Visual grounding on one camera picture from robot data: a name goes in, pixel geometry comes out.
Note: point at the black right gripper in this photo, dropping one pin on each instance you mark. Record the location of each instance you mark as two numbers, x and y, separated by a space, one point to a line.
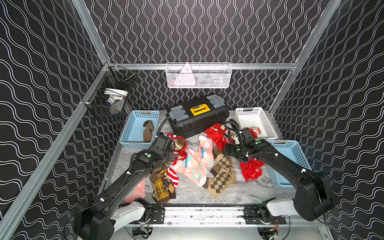
230 153

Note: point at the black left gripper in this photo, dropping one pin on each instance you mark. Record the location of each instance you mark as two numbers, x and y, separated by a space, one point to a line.
169 153

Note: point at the red penguin sock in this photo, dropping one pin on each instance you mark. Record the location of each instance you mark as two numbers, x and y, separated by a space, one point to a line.
256 132

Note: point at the brown striped sock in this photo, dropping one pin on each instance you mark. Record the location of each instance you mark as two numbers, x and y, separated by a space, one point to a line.
180 150

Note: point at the yellow brown plaid sock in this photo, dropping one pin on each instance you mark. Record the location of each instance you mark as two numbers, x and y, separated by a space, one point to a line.
164 190

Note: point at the red white striped sock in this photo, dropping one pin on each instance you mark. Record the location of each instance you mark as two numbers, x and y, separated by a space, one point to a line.
173 177

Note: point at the red santa sock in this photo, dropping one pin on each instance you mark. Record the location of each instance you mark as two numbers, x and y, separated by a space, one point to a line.
218 133

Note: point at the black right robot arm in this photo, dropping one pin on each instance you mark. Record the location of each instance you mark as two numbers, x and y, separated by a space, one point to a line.
314 195

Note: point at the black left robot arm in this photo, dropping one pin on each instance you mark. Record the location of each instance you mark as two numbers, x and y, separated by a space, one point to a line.
96 219

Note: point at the left light blue basket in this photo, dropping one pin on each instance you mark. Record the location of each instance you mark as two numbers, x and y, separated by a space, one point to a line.
133 133

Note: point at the light blue basket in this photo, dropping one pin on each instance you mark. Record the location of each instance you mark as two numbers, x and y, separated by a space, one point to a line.
133 133
290 155

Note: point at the white perforated plastic basket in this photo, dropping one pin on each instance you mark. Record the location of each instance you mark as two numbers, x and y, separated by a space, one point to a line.
255 118

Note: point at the right light blue basket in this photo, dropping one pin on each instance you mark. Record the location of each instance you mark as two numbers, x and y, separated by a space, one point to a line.
290 155

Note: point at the red snowflake sock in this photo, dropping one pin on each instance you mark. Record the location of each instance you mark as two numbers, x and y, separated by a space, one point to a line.
252 169

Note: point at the pink dotted sock centre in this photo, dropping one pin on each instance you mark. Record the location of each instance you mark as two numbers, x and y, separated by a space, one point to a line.
192 167

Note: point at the tan argyle sock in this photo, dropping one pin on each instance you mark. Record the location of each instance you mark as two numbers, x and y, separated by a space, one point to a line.
223 174

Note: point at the pink patterned sock upper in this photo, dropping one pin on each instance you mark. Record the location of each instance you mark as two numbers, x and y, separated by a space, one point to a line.
206 150

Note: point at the pink sock left edge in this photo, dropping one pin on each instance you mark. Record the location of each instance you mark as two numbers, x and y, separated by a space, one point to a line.
137 193

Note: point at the black toolbox yellow handle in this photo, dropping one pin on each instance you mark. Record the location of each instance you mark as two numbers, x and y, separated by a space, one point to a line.
194 117

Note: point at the black wire wall basket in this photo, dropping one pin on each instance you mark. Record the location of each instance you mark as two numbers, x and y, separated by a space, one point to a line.
110 101

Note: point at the clear wall-mounted basket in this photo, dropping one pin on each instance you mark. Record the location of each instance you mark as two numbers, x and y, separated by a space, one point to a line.
198 75

